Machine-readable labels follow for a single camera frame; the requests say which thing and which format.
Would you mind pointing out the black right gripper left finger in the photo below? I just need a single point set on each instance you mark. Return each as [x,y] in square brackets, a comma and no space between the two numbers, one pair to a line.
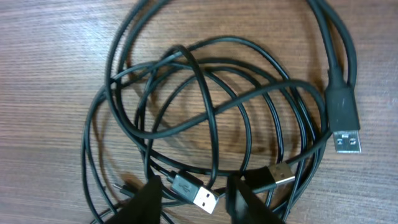
[144,207]

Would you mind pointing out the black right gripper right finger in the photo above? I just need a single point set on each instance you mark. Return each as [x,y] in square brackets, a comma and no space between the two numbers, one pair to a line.
[244,207]

